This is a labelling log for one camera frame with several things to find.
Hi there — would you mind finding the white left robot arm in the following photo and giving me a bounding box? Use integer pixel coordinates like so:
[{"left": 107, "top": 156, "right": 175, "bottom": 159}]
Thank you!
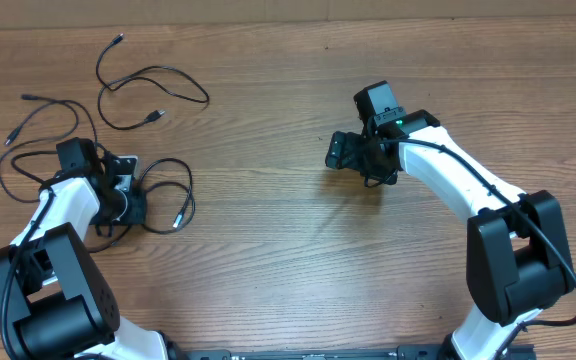
[{"left": 0, "top": 148, "right": 184, "bottom": 359}]

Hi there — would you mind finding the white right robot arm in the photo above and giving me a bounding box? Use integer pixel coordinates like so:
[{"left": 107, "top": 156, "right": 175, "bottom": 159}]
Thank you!
[{"left": 325, "top": 109, "right": 576, "bottom": 359}]

